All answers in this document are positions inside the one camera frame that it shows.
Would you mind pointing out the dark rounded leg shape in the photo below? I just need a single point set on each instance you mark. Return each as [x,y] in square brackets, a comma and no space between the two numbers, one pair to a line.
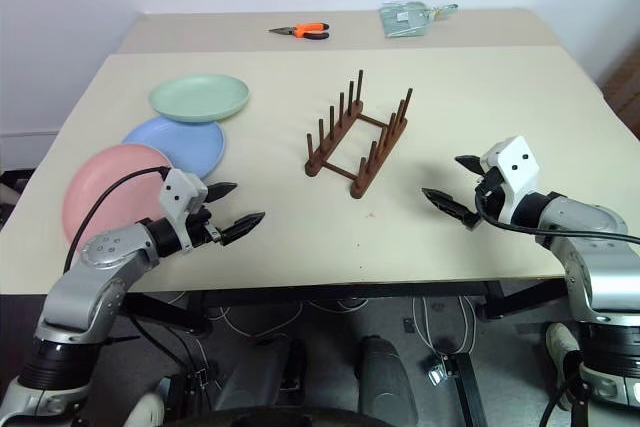
[385,377]
[260,377]

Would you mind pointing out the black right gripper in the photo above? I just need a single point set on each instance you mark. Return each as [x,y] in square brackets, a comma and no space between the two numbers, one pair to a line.
[492,194]

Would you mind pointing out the green plate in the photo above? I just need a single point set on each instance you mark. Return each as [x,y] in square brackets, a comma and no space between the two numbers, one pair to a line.
[200,97]

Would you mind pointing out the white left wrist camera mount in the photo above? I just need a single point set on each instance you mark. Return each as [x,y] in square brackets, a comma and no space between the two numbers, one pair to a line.
[180,192]

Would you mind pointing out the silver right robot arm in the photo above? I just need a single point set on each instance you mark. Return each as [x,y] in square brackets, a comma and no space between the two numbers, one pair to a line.
[590,242]

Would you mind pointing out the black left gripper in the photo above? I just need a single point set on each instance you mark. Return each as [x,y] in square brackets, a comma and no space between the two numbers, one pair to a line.
[202,227]

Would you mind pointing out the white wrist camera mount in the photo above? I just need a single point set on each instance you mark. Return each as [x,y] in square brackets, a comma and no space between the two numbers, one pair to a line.
[180,192]
[517,167]

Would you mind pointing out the clear bag with green contents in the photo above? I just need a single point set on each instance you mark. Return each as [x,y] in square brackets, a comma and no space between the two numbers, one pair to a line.
[405,19]

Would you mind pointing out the red plate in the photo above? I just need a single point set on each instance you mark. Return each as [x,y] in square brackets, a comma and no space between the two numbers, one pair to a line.
[110,187]

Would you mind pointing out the brown wooden dish rack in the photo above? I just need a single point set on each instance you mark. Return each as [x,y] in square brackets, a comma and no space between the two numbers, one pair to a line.
[360,147]

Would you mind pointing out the blue plate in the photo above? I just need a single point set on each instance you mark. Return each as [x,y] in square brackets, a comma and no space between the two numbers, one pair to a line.
[185,142]

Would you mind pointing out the small silver connector box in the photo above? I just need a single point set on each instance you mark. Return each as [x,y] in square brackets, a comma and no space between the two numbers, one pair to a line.
[436,372]

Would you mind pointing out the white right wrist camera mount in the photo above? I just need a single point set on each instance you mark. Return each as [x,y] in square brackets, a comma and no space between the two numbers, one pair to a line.
[517,167]

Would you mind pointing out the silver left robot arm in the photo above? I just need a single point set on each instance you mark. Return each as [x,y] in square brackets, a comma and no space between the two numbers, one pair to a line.
[95,272]

